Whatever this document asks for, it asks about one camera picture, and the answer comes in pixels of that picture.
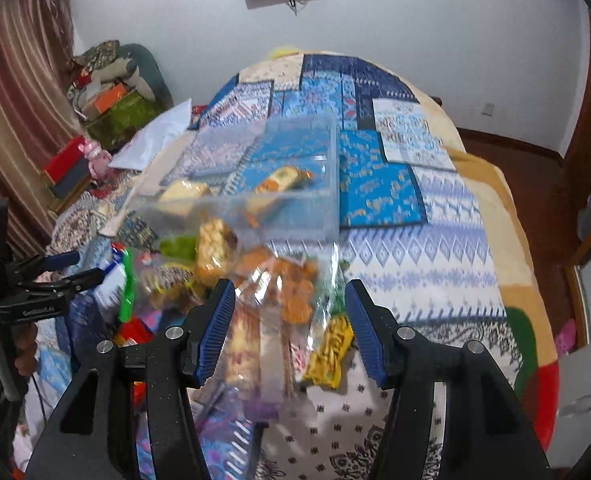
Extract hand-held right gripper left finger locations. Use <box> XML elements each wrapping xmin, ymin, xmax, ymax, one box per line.
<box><xmin>26</xmin><ymin>278</ymin><xmax>236</xmax><ymax>480</ymax></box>

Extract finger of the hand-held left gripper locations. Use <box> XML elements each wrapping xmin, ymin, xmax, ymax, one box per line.
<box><xmin>13</xmin><ymin>251</ymin><xmax>81</xmax><ymax>281</ymax></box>
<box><xmin>23</xmin><ymin>267</ymin><xmax>106</xmax><ymax>296</ymax></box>

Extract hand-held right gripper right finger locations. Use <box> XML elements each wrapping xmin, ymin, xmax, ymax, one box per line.
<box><xmin>344</xmin><ymin>279</ymin><xmax>551</xmax><ymax>480</ymax></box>

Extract long clear wafer packet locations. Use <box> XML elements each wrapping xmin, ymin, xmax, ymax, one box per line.
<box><xmin>223</xmin><ymin>305</ymin><xmax>296</xmax><ymax>406</ymax></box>

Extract green-edged clear snack bag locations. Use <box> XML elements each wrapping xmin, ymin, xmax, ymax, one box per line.
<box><xmin>118</xmin><ymin>247</ymin><xmax>206</xmax><ymax>323</ymax></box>

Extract red snack packet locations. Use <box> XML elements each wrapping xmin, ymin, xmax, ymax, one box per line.
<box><xmin>116</xmin><ymin>317</ymin><xmax>154</xmax><ymax>346</ymax></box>

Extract popcorn snack pack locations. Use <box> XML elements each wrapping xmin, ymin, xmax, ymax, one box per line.
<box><xmin>196</xmin><ymin>217</ymin><xmax>239</xmax><ymax>286</ymax></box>

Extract round cracker clear bag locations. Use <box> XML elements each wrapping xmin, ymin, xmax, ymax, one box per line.
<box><xmin>230</xmin><ymin>247</ymin><xmax>321</xmax><ymax>326</ymax></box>

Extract green snack packet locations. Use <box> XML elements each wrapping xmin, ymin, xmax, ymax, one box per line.
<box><xmin>160</xmin><ymin>235</ymin><xmax>199</xmax><ymax>263</ymax></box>

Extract orange yellow snack packet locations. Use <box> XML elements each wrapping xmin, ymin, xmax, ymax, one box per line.
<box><xmin>253</xmin><ymin>166</ymin><xmax>313</xmax><ymax>195</ymax></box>

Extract clear plastic container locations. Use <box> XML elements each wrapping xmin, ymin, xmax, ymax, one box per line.
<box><xmin>126</xmin><ymin>114</ymin><xmax>341</xmax><ymax>246</ymax></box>

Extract person's left hand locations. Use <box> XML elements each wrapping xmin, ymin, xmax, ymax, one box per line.
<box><xmin>14</xmin><ymin>324</ymin><xmax>40</xmax><ymax>379</ymax></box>

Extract white blue snack packet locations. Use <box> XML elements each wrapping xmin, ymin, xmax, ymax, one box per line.
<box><xmin>94</xmin><ymin>242</ymin><xmax>126</xmax><ymax>313</ymax></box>

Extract patchwork printed blanket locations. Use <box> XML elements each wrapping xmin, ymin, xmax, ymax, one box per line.
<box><xmin>16</xmin><ymin>50</ymin><xmax>561</xmax><ymax>480</ymax></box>

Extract red box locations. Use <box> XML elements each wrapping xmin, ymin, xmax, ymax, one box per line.
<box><xmin>43</xmin><ymin>135</ymin><xmax>91</xmax><ymax>183</ymax></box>

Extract pink plush toy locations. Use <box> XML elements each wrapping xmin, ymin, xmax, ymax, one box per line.
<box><xmin>78</xmin><ymin>140</ymin><xmax>114</xmax><ymax>181</ymax></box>

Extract pale yellow snack packet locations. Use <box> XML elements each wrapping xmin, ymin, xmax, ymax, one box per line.
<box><xmin>158</xmin><ymin>180</ymin><xmax>211</xmax><ymax>206</ymax></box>

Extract white pillow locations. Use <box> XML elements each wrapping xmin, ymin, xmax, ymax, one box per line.
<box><xmin>110</xmin><ymin>100</ymin><xmax>194</xmax><ymax>171</ymax></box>

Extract striped curtain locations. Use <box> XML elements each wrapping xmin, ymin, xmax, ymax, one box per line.
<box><xmin>0</xmin><ymin>0</ymin><xmax>84</xmax><ymax>261</ymax></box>

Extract orange box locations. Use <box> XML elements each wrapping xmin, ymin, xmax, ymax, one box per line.
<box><xmin>93</xmin><ymin>84</ymin><xmax>129</xmax><ymax>113</ymax></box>

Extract grey plush toy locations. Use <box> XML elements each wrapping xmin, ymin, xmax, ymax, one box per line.
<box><xmin>98</xmin><ymin>57</ymin><xmax>156</xmax><ymax>103</ymax></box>

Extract pink slippers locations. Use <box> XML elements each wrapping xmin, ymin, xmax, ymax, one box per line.
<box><xmin>555</xmin><ymin>320</ymin><xmax>576</xmax><ymax>356</ymax></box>

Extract white cabinet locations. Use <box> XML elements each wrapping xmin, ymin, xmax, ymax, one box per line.
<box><xmin>555</xmin><ymin>255</ymin><xmax>591</xmax><ymax>466</ymax></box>

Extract wooden door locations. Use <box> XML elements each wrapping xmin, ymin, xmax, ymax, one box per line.
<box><xmin>550</xmin><ymin>10</ymin><xmax>591</xmax><ymax>281</ymax></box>

